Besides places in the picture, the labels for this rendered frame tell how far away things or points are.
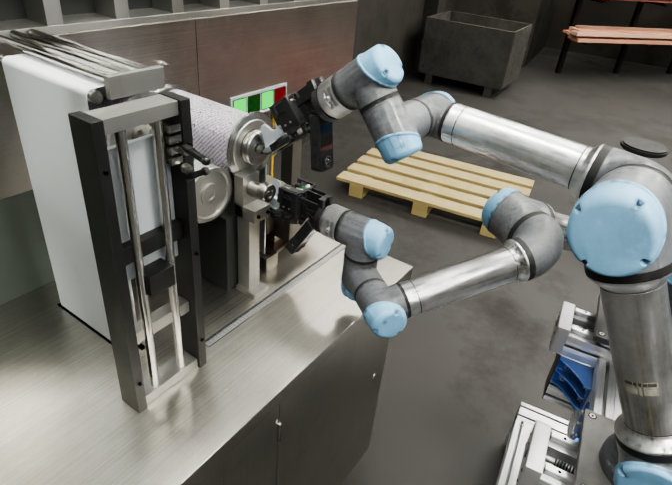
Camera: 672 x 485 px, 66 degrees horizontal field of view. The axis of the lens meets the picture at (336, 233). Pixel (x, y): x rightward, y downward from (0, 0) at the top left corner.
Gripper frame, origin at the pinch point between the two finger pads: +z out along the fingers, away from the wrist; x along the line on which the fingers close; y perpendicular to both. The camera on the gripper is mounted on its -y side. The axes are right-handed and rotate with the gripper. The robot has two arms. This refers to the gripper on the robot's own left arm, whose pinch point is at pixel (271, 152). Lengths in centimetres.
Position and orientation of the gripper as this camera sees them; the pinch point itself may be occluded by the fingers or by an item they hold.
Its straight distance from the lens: 113.4
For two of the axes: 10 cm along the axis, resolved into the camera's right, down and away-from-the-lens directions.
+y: -4.6, -8.8, -1.1
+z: -6.8, 2.7, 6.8
